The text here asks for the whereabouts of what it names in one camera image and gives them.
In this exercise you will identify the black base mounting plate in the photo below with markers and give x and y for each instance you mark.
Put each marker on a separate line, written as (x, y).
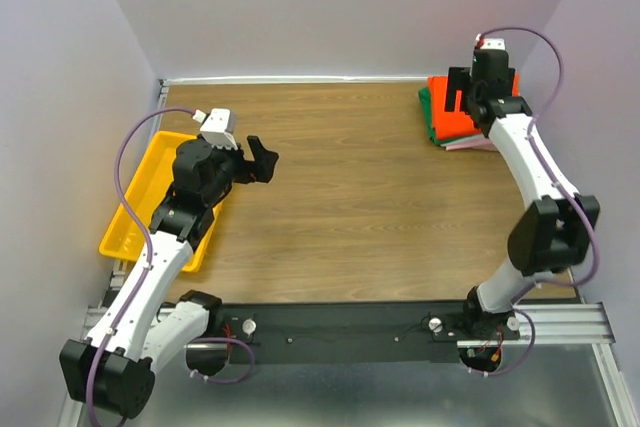
(348, 333)

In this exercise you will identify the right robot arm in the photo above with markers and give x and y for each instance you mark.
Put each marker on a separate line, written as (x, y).
(555, 230)

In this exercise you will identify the pink folded t-shirt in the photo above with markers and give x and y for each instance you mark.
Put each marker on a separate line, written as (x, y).
(478, 144)

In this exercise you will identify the orange t-shirt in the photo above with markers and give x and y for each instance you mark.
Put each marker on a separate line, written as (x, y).
(437, 86)

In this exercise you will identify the green folded t-shirt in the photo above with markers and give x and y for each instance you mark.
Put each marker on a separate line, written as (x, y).
(440, 128)

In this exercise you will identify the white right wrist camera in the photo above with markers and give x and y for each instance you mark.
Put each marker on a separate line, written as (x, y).
(489, 43)

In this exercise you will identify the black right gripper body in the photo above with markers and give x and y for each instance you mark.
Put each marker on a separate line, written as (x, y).
(508, 78)

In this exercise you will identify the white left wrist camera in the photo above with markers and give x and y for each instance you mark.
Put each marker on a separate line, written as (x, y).
(217, 127)

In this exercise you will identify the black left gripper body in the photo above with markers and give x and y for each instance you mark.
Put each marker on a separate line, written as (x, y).
(230, 167)

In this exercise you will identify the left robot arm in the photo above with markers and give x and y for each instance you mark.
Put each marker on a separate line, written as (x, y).
(114, 367)

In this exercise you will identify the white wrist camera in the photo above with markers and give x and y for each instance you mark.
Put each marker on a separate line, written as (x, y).
(489, 43)
(217, 127)

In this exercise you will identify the yellow plastic tray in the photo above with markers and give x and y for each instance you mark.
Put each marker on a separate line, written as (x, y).
(123, 239)

